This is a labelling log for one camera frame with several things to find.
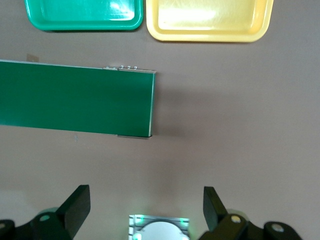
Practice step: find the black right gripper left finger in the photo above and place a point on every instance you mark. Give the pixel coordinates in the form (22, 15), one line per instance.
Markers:
(72, 212)

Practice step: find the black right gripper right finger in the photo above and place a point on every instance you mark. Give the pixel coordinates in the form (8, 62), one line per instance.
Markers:
(225, 227)

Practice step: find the green conveyor belt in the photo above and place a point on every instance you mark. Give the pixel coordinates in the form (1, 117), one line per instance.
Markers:
(75, 100)

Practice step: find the brown tape piece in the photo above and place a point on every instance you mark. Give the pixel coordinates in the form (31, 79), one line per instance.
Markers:
(32, 58)

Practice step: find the green plastic tray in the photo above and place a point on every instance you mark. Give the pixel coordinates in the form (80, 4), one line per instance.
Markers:
(85, 15)

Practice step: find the yellow plastic tray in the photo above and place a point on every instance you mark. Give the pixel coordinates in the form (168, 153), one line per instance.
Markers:
(210, 22)

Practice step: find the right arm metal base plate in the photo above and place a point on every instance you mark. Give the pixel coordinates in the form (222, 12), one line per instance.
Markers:
(133, 220)

